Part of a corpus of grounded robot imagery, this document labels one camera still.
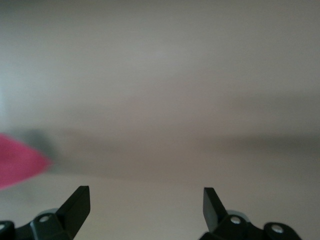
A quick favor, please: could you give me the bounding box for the brown table cover sheet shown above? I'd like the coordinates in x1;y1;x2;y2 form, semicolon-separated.
0;0;320;240

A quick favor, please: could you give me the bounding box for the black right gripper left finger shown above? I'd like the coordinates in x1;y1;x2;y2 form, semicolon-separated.
0;185;91;240

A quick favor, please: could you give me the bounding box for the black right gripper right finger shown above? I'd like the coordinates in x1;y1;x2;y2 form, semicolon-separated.
199;187;303;240

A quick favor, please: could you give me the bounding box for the pink and grey towel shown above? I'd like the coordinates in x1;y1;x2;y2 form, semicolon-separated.
0;129;57;192

